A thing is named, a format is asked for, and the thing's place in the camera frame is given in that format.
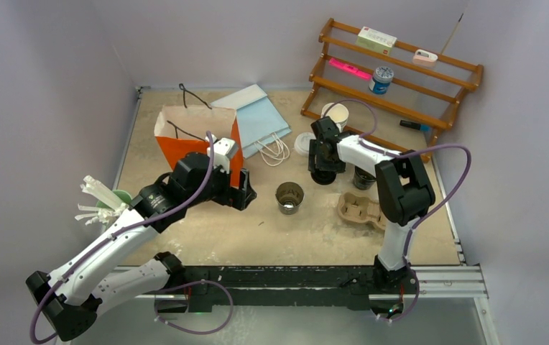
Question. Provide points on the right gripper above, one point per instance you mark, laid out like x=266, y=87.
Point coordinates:
x=316, y=162

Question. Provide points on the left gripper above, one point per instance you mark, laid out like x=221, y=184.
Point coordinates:
x=237, y=198

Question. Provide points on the black cup lid front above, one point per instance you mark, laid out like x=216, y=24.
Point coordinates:
x=323, y=177

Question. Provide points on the black paper cup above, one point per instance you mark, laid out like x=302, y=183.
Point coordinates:
x=289, y=197
x=362, y=180

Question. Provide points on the orange paper bag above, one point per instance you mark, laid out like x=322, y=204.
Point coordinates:
x=182, y=129

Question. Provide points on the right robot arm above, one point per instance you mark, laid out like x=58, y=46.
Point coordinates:
x=404, y=189

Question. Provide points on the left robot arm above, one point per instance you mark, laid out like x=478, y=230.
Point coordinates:
x=71, y=298

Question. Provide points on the white cup lid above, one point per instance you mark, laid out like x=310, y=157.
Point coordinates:
x=302, y=143

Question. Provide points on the stacked white paper cups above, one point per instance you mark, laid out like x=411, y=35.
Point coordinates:
x=337, y=112

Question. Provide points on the light blue paper bag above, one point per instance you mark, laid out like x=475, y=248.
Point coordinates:
x=261, y=126

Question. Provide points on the blue white round tin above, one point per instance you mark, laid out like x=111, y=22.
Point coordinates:
x=382, y=77

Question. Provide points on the pink highlighter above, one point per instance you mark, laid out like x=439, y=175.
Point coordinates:
x=352, y=70

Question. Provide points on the wooden shelf rack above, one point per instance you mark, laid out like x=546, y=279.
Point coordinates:
x=430, y=96

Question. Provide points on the black blue marker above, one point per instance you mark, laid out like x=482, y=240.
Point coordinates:
x=414, y=125

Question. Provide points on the green straw holder cup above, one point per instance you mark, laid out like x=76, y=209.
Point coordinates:
x=122, y=194

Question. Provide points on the white green box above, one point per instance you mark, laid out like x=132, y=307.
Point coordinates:
x=375, y=40

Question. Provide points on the pink white tape dispenser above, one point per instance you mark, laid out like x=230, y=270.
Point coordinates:
x=424, y=58

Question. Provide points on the thin wooden stick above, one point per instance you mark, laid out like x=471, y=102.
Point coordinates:
x=451, y=36

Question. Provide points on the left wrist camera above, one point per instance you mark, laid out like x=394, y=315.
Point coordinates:
x=221, y=153

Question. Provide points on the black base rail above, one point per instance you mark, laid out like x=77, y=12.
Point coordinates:
x=355, y=287

